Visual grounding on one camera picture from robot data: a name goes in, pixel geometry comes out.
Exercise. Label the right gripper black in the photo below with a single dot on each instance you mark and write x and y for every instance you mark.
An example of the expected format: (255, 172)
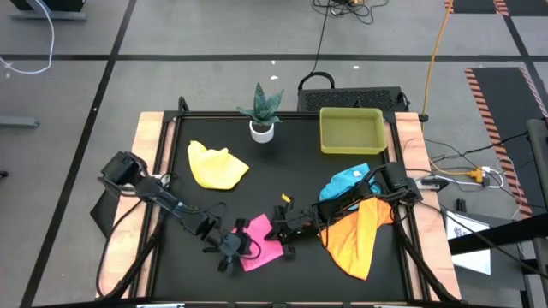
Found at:
(287, 214)

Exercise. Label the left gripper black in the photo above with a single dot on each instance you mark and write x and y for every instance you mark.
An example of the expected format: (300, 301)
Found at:
(214, 237)

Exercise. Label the pink microfiber towel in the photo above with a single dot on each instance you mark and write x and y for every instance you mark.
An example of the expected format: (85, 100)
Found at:
(265, 252)

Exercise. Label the blue microfiber towel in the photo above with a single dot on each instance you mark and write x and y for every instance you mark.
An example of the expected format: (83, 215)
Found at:
(342, 181)

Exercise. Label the yellow-green plastic bin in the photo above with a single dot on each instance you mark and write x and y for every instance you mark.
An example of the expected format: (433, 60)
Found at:
(351, 132)

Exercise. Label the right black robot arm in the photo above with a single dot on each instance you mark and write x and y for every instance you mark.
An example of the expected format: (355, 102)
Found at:
(364, 201)

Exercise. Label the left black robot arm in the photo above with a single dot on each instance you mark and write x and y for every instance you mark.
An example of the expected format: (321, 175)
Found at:
(171, 205)

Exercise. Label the orange microfiber towel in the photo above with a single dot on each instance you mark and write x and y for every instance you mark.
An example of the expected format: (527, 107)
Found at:
(351, 244)

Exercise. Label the yellow microfiber towel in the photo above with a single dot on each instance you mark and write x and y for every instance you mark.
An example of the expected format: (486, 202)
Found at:
(214, 169)

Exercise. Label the small yellow tag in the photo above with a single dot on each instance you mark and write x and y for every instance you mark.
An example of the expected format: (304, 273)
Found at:
(286, 198)

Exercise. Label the white plant pot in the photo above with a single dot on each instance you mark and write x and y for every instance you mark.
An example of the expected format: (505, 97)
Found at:
(262, 136)

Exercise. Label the green snake plant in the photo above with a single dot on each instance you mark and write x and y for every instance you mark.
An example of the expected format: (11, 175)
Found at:
(261, 107)

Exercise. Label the wooden table side board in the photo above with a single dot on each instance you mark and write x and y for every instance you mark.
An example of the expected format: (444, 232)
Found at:
(147, 137)
(409, 137)

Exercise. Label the black perforated computer case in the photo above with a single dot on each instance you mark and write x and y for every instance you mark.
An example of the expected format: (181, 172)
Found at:
(342, 99)

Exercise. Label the small black floor item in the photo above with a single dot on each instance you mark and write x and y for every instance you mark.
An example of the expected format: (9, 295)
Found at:
(461, 205)

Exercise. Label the white paper sheet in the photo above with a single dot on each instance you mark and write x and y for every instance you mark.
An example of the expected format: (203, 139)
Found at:
(471, 261)

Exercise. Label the orange plug connector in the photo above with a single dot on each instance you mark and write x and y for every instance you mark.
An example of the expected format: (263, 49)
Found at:
(475, 173)

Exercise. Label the black flat beam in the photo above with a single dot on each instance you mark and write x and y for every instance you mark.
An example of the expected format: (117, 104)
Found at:
(505, 233)

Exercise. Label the black caster wheel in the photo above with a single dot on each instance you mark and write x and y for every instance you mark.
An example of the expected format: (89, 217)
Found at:
(3, 174)

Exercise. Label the grey floor bar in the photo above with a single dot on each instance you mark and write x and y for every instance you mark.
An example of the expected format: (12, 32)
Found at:
(17, 122)

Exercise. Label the black hazard-striped floor mat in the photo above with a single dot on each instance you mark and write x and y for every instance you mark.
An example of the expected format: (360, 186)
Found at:
(475, 5)
(505, 98)

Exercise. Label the grey padded pole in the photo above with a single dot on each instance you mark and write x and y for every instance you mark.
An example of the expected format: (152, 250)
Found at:
(540, 171)

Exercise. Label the grey desk foot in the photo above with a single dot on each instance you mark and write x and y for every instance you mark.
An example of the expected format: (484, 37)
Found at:
(47, 16)

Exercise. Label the black aluminium table frame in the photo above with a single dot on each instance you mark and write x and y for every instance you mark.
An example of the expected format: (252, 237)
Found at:
(205, 114)

